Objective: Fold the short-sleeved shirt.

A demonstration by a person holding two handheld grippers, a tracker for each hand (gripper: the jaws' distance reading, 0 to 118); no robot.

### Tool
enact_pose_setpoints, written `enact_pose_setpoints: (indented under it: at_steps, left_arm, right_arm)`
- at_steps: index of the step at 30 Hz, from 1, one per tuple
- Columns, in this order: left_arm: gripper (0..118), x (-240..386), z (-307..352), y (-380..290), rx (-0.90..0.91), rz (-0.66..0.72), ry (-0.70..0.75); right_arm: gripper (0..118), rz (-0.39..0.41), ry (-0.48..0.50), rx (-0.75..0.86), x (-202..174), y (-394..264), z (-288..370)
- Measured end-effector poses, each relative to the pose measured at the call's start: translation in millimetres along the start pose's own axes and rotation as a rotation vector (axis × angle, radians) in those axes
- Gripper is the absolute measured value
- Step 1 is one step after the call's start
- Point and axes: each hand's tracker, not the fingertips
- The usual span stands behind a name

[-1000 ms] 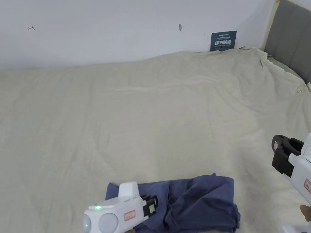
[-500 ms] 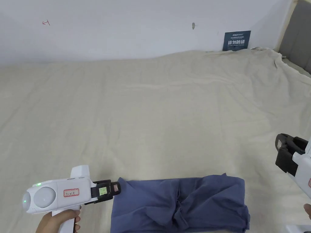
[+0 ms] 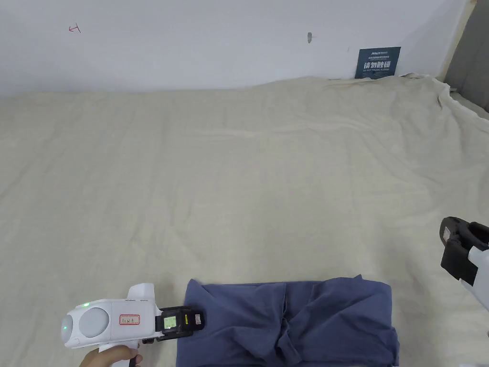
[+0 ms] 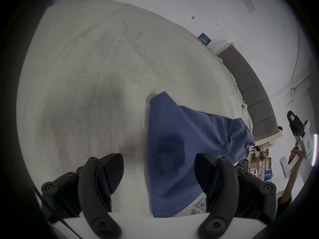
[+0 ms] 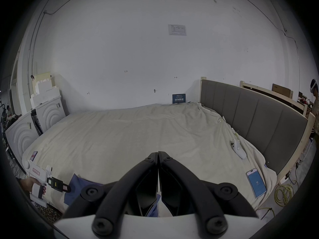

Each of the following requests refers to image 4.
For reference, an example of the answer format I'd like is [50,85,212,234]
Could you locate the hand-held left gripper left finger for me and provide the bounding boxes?
[41,153,124,239]

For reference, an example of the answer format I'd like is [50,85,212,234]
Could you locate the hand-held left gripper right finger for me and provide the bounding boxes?
[194,153,277,239]

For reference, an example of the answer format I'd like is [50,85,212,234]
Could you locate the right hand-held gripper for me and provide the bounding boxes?
[279,111,319,179]

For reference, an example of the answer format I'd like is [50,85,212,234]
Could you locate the blue shirt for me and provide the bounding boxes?
[146,92,255,218]

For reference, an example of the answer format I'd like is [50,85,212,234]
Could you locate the person's right forearm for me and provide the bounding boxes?
[277,159,303,206]

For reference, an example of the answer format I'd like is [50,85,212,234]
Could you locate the person's right hand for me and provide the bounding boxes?
[288,141,305,167]

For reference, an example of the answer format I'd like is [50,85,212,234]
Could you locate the leopard print cloth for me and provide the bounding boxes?
[235,159,251,180]

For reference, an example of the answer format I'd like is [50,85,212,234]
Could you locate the stack of cartons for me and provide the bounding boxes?
[249,145,275,184]

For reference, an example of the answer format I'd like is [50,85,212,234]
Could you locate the grey padded headboard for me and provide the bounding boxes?
[217,42,284,143]

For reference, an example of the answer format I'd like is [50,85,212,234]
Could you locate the blue card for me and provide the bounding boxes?
[198,32,212,46]

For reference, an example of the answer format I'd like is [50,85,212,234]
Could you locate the bed with beige sheet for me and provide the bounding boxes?
[16,0,256,218]

